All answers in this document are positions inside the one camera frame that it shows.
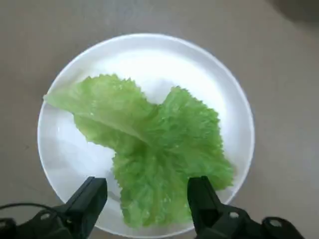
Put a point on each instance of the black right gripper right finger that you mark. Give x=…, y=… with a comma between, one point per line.
x=202, y=199

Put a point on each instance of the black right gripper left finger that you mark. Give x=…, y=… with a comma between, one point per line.
x=92, y=196

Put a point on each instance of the green lettuce leaf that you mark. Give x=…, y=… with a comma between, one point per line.
x=154, y=149

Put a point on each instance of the pink round plate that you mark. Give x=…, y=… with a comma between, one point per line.
x=149, y=57

